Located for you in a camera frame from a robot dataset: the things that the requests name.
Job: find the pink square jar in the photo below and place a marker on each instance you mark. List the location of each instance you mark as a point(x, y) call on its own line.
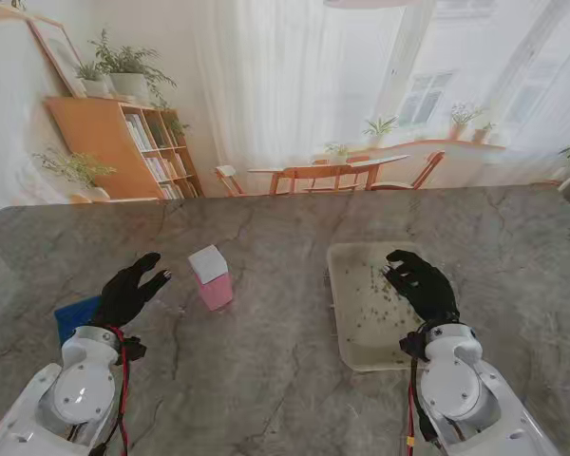
point(216, 294)

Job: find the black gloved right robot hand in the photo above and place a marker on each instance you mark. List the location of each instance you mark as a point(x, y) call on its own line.
point(427, 290)

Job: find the small plant on dining table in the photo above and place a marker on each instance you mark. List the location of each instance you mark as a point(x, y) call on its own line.
point(338, 152)

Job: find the white square jar lid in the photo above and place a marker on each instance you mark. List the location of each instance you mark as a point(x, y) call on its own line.
point(208, 263)

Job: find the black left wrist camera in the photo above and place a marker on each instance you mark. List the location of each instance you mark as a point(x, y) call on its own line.
point(134, 350)

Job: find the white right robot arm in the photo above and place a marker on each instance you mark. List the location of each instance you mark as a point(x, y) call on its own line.
point(451, 389)

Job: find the wooden bookshelf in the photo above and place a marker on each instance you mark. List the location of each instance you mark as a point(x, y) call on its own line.
point(100, 142)

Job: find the cream baking tray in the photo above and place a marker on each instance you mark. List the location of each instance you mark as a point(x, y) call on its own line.
point(361, 342)

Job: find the trailing ivy plant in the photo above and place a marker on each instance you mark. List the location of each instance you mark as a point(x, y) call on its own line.
point(173, 124)

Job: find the wooden picture frame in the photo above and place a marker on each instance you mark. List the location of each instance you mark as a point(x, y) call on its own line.
point(59, 52)

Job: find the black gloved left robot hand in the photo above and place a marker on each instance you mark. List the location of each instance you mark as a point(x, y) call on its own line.
point(123, 299)

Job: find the wooden chair with curved back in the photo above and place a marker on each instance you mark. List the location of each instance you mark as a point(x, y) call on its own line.
point(432, 164)

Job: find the large plant in white pot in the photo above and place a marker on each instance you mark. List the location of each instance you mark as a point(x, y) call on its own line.
point(129, 83)

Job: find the small windowsill pot plant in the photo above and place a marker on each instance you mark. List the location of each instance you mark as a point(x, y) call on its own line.
point(482, 135)

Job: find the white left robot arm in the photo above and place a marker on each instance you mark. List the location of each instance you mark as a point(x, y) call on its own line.
point(81, 389)

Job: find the small plant in white pot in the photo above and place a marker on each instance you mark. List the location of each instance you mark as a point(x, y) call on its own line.
point(95, 86)

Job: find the leafy plant beside bookshelf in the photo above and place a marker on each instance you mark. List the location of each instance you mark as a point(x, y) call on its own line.
point(76, 168)

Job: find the blue plastic scraper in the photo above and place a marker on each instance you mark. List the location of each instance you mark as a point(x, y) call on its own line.
point(76, 316)

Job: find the plant in terracotta pot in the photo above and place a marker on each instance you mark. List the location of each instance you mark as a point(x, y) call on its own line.
point(458, 128)

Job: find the wooden chair with white back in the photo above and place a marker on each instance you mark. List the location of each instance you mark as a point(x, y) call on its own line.
point(225, 173)

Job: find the scattered green beans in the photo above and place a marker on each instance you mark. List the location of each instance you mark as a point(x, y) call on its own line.
point(385, 287)

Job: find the green windowsill plant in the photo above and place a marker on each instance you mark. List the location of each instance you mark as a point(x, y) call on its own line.
point(380, 128)

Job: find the wooden dining table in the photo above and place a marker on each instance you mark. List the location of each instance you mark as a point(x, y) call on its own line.
point(332, 166)

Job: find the wooden chair with slatted back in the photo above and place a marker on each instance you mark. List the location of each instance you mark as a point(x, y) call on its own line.
point(323, 173)

